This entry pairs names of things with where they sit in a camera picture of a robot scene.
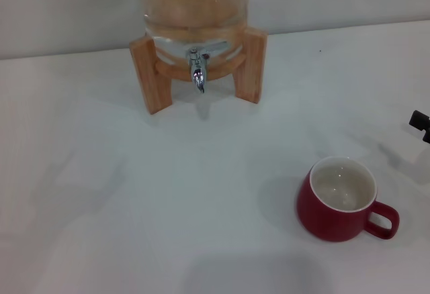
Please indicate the glass water dispenser jar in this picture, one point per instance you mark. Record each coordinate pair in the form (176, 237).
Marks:
(195, 5)

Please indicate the red ceramic cup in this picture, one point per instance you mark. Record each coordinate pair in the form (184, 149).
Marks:
(322, 213)

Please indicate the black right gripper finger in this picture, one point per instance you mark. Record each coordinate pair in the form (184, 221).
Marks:
(419, 117)

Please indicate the wooden dispenser stand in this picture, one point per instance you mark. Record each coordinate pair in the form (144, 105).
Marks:
(144, 72)

